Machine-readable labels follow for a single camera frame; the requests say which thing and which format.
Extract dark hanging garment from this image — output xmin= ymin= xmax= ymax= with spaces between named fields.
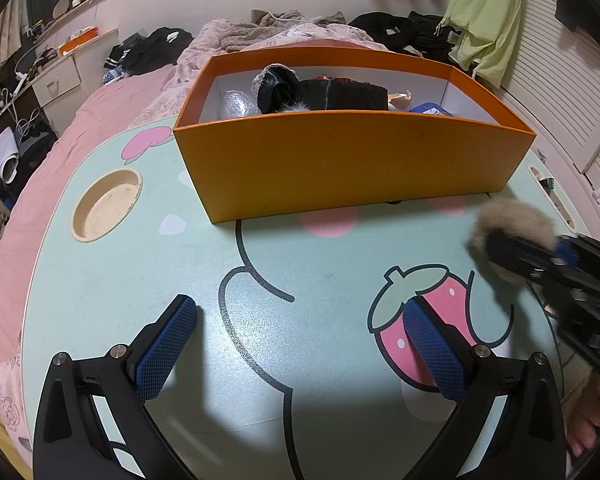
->
xmin=554 ymin=0 xmax=600 ymax=48

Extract pink floral quilt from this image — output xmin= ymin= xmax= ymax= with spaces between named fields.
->
xmin=160 ymin=17 xmax=391 ymax=121

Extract beige knitted blanket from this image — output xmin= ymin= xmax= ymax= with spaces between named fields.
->
xmin=250 ymin=8 xmax=348 ymax=31

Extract blue tin box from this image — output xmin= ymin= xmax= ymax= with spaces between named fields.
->
xmin=409 ymin=102 xmax=455 ymax=117

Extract pink bed cover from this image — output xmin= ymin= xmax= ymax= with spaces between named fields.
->
xmin=0 ymin=62 xmax=181 ymax=466

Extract green cartoon-print desktop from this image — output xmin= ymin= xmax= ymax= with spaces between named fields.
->
xmin=17 ymin=110 xmax=593 ymax=480

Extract beige curtain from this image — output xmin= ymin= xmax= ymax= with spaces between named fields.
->
xmin=0 ymin=0 xmax=26 ymax=53

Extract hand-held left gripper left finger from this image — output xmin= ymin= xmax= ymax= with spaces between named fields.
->
xmin=32 ymin=294 xmax=199 ymax=480

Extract black cloth with red ornament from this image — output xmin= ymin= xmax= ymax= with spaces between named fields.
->
xmin=297 ymin=76 xmax=390 ymax=111

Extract person's right hand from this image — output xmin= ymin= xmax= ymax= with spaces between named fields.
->
xmin=562 ymin=402 xmax=600 ymax=461

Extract orange tray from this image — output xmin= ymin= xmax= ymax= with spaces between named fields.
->
xmin=57 ymin=26 xmax=101 ymax=56

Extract black furry slippers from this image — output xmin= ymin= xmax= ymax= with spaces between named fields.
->
xmin=252 ymin=63 xmax=303 ymax=114

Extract black white-striped clothes pile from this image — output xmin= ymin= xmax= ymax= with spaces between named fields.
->
xmin=102 ymin=27 xmax=195 ymax=81

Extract white louvered wardrobe door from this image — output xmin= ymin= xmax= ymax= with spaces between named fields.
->
xmin=497 ymin=0 xmax=600 ymax=188

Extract light green hanging garment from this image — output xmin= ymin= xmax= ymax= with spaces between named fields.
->
xmin=440 ymin=0 xmax=526 ymax=92

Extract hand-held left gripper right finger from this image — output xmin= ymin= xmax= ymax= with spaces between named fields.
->
xmin=402 ymin=298 xmax=567 ymax=480

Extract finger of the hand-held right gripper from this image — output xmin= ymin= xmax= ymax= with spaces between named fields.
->
xmin=554 ymin=236 xmax=583 ymax=268
xmin=487 ymin=232 xmax=561 ymax=281

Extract person's right forearm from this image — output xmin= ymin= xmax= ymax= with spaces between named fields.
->
xmin=560 ymin=365 xmax=600 ymax=411

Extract clear bubble wrap bag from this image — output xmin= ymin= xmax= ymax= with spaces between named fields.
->
xmin=222 ymin=89 xmax=256 ymax=120

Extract white drawer cabinet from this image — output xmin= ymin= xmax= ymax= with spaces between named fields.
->
xmin=30 ymin=29 xmax=121 ymax=108

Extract orange cardboard box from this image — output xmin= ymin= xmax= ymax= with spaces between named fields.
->
xmin=172 ymin=46 xmax=537 ymax=224

